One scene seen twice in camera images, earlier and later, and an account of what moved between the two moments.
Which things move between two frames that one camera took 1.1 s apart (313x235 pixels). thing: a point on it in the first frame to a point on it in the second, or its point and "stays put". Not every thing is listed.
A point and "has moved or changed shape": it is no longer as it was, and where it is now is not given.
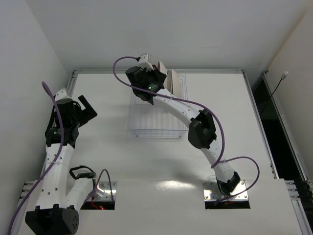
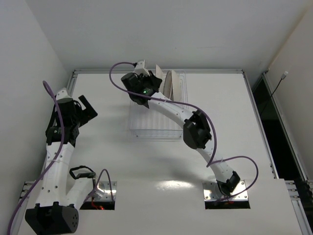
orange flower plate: [162, 68] has moved or changed shape
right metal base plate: [210, 192] stays put
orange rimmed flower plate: [176, 88] stays put
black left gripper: [81, 114] stays put
